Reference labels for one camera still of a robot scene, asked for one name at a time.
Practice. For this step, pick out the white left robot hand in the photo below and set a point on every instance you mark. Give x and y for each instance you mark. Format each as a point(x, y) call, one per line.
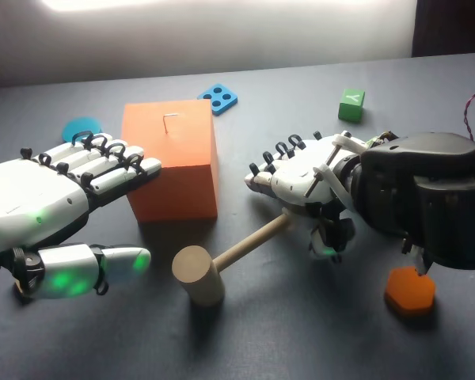
point(27, 198)

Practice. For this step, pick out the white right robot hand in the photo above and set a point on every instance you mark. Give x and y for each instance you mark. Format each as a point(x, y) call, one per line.
point(297, 178)

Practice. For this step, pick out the large orange wooden cube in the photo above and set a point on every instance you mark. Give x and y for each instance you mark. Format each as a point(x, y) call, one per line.
point(178, 190)

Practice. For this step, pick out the wooden mallet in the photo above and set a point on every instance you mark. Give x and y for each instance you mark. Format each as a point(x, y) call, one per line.
point(198, 273)

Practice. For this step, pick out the blue round disc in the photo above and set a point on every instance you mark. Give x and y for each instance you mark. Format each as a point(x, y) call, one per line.
point(77, 127)

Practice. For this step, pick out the blue square four-hole block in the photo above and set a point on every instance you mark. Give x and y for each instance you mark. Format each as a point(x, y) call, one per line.
point(217, 99)

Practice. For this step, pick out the orange hexagon block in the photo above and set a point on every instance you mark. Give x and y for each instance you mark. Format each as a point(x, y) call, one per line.
point(407, 293)

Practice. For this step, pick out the small green letter cube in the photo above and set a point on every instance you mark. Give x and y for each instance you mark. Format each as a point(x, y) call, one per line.
point(350, 109)

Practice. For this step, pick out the grey table cloth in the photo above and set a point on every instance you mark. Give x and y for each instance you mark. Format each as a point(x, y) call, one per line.
point(285, 348)

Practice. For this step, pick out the dark background panel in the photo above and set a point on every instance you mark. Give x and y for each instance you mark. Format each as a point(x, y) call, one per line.
point(451, 23)

